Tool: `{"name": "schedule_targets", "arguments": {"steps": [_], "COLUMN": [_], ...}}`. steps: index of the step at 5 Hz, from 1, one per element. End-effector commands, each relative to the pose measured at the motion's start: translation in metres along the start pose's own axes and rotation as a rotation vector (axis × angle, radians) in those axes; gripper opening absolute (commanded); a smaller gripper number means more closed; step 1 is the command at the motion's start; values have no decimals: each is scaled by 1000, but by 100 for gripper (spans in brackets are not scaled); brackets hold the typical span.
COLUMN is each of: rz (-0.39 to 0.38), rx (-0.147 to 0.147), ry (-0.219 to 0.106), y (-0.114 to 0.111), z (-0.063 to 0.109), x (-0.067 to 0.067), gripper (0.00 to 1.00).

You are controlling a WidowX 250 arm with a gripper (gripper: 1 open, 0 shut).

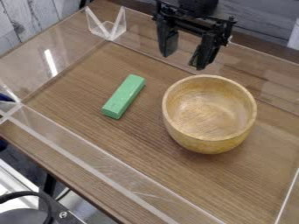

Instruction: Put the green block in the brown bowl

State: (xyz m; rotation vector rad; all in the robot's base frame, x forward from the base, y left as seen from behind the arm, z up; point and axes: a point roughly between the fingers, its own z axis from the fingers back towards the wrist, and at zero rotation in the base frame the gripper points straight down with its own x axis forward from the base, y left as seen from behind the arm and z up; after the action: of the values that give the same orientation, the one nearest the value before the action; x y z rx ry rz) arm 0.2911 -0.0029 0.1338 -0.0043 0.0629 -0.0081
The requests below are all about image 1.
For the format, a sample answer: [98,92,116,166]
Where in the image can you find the green rectangular block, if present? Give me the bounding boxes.
[100,74,146,119]

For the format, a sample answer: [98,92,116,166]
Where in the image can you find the black cable bottom left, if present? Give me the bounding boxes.
[0,191,55,224]

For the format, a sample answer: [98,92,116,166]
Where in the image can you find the black metal bracket with screw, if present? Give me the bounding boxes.
[47,195,87,224]

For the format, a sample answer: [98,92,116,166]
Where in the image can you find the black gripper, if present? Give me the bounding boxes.
[154,0,238,70]

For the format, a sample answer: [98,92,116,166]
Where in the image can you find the blue object at left edge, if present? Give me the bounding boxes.
[0,93,15,102]

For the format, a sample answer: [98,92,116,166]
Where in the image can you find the light wooden bowl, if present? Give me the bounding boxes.
[162,74,258,154]

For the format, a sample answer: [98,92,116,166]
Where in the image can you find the clear acrylic tray enclosure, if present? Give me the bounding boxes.
[0,2,299,224]

